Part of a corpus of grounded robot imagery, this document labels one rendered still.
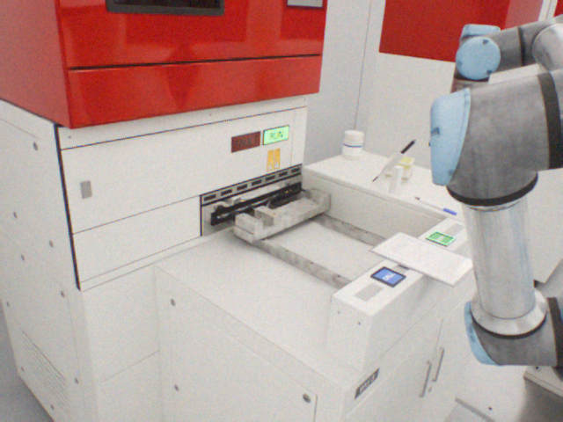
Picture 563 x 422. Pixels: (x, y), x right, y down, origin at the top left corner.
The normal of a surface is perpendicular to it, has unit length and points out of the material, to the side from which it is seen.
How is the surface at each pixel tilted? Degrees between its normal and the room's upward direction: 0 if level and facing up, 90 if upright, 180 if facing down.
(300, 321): 0
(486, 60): 90
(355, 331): 90
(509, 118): 67
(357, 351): 90
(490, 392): 0
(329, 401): 90
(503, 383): 0
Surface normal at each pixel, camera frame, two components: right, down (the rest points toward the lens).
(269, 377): -0.67, 0.27
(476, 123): -0.43, -0.06
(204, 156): 0.74, 0.32
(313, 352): 0.06, -0.91
